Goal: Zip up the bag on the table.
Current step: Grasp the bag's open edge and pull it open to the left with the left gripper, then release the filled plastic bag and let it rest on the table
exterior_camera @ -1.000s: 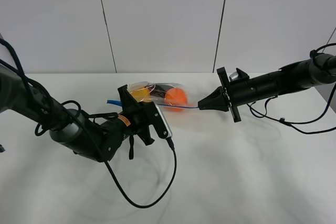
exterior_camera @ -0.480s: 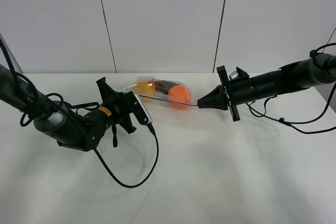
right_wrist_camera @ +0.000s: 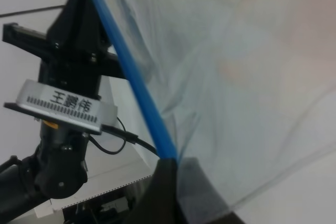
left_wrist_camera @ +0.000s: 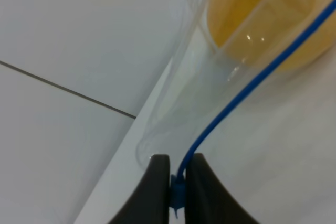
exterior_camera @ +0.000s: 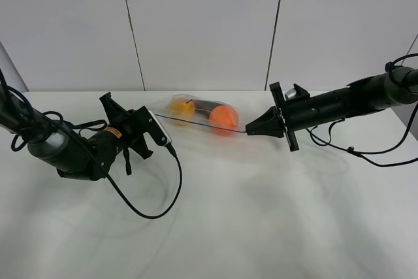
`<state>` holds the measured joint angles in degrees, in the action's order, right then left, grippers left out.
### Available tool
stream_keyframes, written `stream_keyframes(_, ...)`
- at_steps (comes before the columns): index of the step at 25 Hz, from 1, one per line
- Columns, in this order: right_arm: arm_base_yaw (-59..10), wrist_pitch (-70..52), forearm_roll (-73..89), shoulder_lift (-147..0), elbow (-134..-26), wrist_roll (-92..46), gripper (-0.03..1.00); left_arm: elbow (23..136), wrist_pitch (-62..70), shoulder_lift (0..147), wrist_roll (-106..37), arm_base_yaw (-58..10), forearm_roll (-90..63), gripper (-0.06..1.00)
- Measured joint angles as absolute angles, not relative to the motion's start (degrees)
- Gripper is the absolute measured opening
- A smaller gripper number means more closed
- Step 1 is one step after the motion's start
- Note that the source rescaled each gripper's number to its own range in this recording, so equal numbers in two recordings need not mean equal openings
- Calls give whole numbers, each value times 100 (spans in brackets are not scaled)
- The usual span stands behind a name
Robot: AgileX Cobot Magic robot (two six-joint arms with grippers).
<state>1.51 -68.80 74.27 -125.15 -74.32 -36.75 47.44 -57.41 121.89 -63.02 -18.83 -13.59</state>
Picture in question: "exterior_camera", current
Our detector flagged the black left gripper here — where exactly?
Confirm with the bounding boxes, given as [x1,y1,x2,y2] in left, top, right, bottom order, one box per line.
[99,93,153,175]

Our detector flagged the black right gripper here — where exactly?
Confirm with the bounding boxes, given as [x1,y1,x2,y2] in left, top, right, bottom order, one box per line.
[245,82,348,152]

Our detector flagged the dark eggplant toy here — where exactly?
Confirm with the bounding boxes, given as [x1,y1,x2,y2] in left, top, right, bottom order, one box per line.
[189,99,223,119]

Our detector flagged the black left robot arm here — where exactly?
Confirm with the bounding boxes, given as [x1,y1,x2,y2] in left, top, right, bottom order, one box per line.
[1,78,174,181]

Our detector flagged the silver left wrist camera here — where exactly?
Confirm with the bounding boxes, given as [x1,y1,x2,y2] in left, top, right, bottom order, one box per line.
[148,111,172,146]

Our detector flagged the yellow pear toy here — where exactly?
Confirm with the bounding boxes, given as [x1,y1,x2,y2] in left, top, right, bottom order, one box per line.
[169,98,195,126]

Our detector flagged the orange ball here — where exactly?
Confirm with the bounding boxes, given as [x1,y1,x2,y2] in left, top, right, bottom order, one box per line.
[209,105,239,136]

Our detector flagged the clear zip bag blue seal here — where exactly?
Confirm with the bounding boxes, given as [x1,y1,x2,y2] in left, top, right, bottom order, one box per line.
[150,94,246,137]

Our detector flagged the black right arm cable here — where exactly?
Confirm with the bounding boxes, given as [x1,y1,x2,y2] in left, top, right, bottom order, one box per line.
[306,52,418,168]

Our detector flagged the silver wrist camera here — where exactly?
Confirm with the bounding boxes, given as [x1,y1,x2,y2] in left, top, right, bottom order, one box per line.
[285,84,310,101]
[148,111,172,146]

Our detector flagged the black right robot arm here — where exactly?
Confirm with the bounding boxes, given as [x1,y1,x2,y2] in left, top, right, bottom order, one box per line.
[245,67,417,152]

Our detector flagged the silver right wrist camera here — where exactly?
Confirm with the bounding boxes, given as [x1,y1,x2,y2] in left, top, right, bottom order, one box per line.
[285,84,310,101]

